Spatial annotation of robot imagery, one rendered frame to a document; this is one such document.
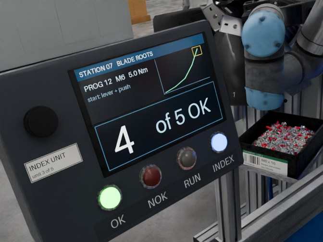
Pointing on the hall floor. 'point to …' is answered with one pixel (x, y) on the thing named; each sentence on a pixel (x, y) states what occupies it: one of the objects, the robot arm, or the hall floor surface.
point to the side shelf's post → (319, 115)
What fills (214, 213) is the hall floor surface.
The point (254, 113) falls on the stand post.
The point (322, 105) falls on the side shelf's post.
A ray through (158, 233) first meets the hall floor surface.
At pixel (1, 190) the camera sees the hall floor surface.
